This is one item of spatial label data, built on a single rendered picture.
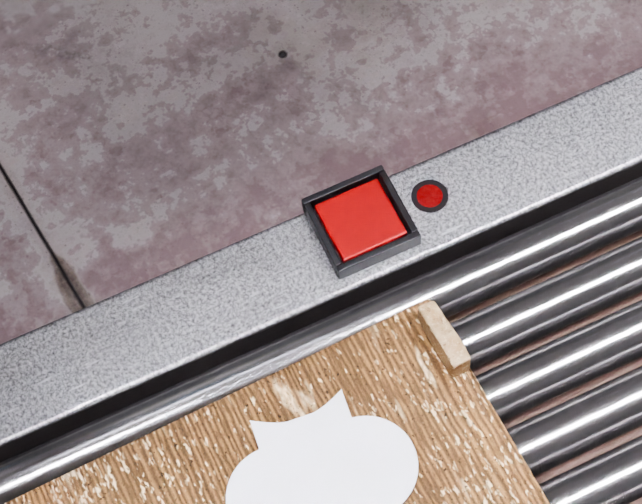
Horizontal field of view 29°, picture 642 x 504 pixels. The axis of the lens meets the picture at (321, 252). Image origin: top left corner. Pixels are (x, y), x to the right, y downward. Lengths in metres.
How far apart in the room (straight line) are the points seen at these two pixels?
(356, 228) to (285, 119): 1.17
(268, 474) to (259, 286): 0.17
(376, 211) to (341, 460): 0.22
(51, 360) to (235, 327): 0.15
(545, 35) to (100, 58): 0.80
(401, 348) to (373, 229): 0.11
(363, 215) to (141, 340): 0.21
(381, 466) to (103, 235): 1.26
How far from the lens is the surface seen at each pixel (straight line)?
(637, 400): 1.02
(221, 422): 0.99
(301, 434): 0.97
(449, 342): 0.97
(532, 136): 1.11
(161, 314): 1.05
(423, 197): 1.08
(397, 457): 0.96
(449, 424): 0.98
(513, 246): 1.06
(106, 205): 2.17
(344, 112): 2.21
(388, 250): 1.04
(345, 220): 1.05
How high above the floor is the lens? 1.86
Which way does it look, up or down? 64 degrees down
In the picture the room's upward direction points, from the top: 8 degrees counter-clockwise
